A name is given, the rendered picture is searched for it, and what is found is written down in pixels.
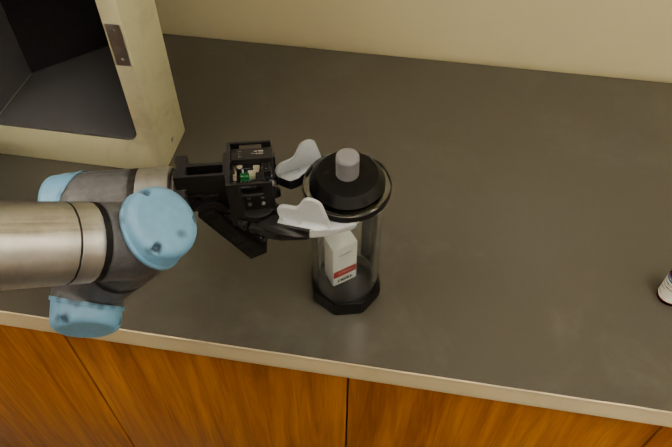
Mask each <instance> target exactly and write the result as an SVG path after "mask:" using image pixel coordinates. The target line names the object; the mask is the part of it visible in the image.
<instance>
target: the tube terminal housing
mask: <svg viewBox="0 0 672 447"><path fill-rule="evenodd" d="M95 2H96V5H97V9H98V12H99V15H100V18H101V21H102V25H103V28H104V31H105V34H106V37H107V41H108V44H109V47H110V50H111V53H112V56H113V60H114V63H115V66H116V69H117V72H118V76H119V79H120V82H121V85H122V88H123V92H124V95H125V98H126V101H127V104H128V108H129V111H130V114H131V117H132V120H133V123H134V127H135V130H136V133H137V135H136V137H135V138H134V139H133V140H124V139H115V138H107V137H98V136H90V135H81V134H73V133H64V132H55V131H47V130H38V129H30V128H21V127H13V126H4V125H0V153H2V154H10V155H18V156H26V157H34V158H43V159H51V160H59V161H67V162H75V163H84V164H92V165H100V166H108V167H116V168H124V169H134V168H150V167H165V166H169V164H170V161H171V159H172V157H173V155H174V153H175V151H176V149H177V147H178V145H179V142H180V140H181V138H182V136H183V134H184V132H185V128H184V124H183V119H182V115H181V111H180V107H179V103H178V98H177V94H176V90H175V86H174V81H173V77H172V73H171V69H170V64H169V60H168V56H167V52H166V47H165V43H164V39H163V35H162V31H161V26H160V22H159V18H158V14H157V9H156V5H155V1H154V0H95ZM104 23H108V24H118V25H120V29H121V32H122V36H123V39H124V43H125V46H126V49H127V53H128V56H129V60H130V63H131V66H121V65H117V64H116V61H115V57H114V54H113V51H112V48H111V44H110V41H109V38H108V35H107V32H106V28H105V25H104Z"/></svg>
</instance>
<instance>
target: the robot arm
mask: <svg viewBox="0 0 672 447"><path fill-rule="evenodd" d="M251 144H261V146H262V147H261V148H246V149H240V148H239V145H251ZM321 157H322V156H321V154H320V152H319V149H318V147H317V145H316V143H315V141H314V140H312V139H307V140H305V141H302V142H301V143H300V144H299V146H298V148H297V150H296V153H295V155H294V156H293V157H292V158H290V159H288V160H285V161H283V162H281V163H279V164H276V162H275V152H274V151H273V150H272V147H271V142H270V139H268V140H253V141H238V142H226V152H223V161H222V162H208V163H193V164H189V163H188V159H187V155H179V156H175V159H174V162H175V165H176V168H175V169H174V168H173V167H172V166H165V167H150V168H134V169H118V170H103V171H86V170H82V171H77V172H72V173H63V174H60V175H53V176H50V177H48V178H47V179H45V180H44V182H43V183H42V185H41V187H40V189H39V193H38V199H37V201H0V291H2V290H14V289H26V288H38V287H50V286H52V288H51V295H49V300H50V311H49V324H50V327H51V328H52V329H53V330H54V331H55V332H57V333H59V334H62V335H65V336H70V337H78V338H94V337H102V336H107V335H110V334H112V333H114V332H116V331H117V330H118V329H119V328H120V326H121V323H122V314H123V311H124V310H125V307H124V306H123V303H124V299H125V298H126V297H127V296H129V295H130V294H132V293H133V292H135V291H136V290H138V289H139V288H140V287H141V286H143V285H144V284H145V283H146V282H148V281H149V280H151V279H152V278H154V277H155V276H156V275H158V274H159V273H161V272H162V271H164V270H167V269H170V268H172V267H173V266H174V265H176V263H177V262H178V261H179V259H180V258H181V257H182V256H184V255H185V254H186V253H187V252H188V251H189V250H190V249H191V248H192V246H193V244H194V242H195V239H196V235H197V224H196V219H195V212H197V211H198V217H199V218H200V219H201V220H203V221H204V222H205V223H207V224H208V225H209V226H210V227H212V228H213V229H214V230H215V231H217V232H218V233H219V234H220V235H222V236H223V237H224V238H225V239H227V240H228V241H229V242H230V243H232V244H233V245H234V246H235V247H237V248H238V249H239V250H240V251H242V252H243V253H244V254H245V255H247V256H248V257H249V258H250V259H252V258H255V257H257V256H260V255H262V254H264V253H267V240H268V238H269V239H273V240H280V241H287V240H308V239H309V238H316V237H324V236H329V235H334V234H338V233H342V232H345V231H349V230H352V229H355V228H356V225H357V223H337V222H332V221H329V218H328V216H327V214H326V212H325V209H324V207H323V205H322V203H321V202H320V201H318V200H316V199H314V198H304V199H303V200H302V202H301V203H300V204H299V205H297V206H293V205H287V204H281V205H279V204H278V203H277V202H276V199H277V198H278V197H280V196H281V188H280V187H278V186H277V185H278V184H279V185H280V186H282V187H285V188H288V189H294V188H297V187H299V186H301V185H302V183H303V177H304V174H305V172H306V170H307V169H308V167H309V166H310V165H311V164H312V163H313V162H315V161H316V160H317V159H319V158H321Z"/></svg>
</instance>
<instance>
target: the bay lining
mask: <svg viewBox="0 0 672 447"><path fill-rule="evenodd" d="M108 45H109V44H108V41H107V37H106V34H105V31H104V28H103V25H102V21H101V18H100V15H99V12H98V9H97V5H96V2H95V0H0V113H1V111H2V110H3V109H4V107H5V106H6V105H7V104H8V102H9V101H10V100H11V99H12V97H13V96H14V95H15V93H16V92H17V91H18V90H19V88H20V87H21V86H22V84H23V83H24V82H25V81H26V79H27V78H28V77H29V75H30V74H31V73H34V72H36V71H39V70H42V69H45V68H48V67H50V66H53V65H56V64H59V63H61V62H64V61H67V60H70V59H72V58H75V57H78V56H81V55H83V54H86V53H89V52H92V51H95V50H97V49H100V48H103V47H106V46H108Z"/></svg>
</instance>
